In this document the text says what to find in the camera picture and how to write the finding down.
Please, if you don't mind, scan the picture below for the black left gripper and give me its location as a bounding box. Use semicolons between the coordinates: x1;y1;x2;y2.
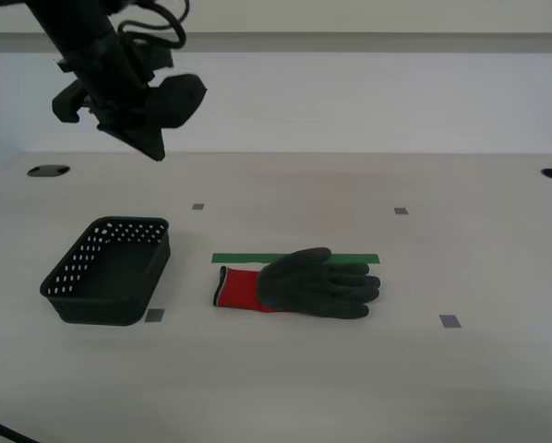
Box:
51;34;209;163

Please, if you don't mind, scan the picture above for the black perforated plastic basket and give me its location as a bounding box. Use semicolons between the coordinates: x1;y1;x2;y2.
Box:
39;216;172;327

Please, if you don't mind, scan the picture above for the red and black work glove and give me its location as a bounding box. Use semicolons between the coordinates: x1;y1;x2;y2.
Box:
210;246;381;319

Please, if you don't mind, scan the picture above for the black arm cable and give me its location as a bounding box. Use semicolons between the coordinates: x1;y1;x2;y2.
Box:
137;0;192;22
117;18;187;51

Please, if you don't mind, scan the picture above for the black cable at table edge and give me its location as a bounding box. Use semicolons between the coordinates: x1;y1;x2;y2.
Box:
0;413;42;443

